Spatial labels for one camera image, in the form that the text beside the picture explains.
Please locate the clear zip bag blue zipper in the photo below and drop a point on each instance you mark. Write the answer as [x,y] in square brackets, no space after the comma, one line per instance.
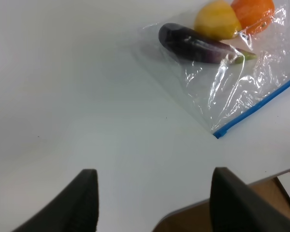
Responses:
[221,95]

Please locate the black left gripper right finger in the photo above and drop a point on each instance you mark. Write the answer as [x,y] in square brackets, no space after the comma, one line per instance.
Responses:
[235,207]

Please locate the orange fruit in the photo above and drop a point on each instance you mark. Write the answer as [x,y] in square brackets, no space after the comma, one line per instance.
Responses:
[254,15]

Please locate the purple eggplant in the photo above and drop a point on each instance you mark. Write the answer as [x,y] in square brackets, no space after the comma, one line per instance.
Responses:
[190,45]

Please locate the yellow lemon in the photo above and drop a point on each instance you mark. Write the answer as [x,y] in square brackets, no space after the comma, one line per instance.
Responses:
[217,20]

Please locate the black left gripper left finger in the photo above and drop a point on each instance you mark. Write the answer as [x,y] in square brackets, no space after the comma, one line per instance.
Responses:
[75,209]

